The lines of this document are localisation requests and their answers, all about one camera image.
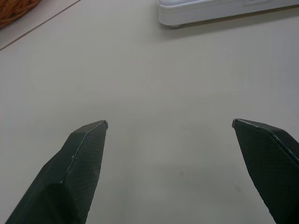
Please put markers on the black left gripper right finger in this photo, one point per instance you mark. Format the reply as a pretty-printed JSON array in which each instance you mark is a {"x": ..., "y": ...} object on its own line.
[{"x": 271, "y": 168}]

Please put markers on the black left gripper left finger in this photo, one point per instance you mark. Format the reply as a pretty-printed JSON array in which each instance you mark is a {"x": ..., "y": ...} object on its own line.
[{"x": 70, "y": 177}]

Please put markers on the white plastic appliance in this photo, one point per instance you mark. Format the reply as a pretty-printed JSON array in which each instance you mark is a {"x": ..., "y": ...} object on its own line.
[{"x": 222, "y": 10}]

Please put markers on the brown woven wicker basket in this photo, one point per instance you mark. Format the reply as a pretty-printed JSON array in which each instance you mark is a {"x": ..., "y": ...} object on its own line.
[{"x": 14, "y": 10}]

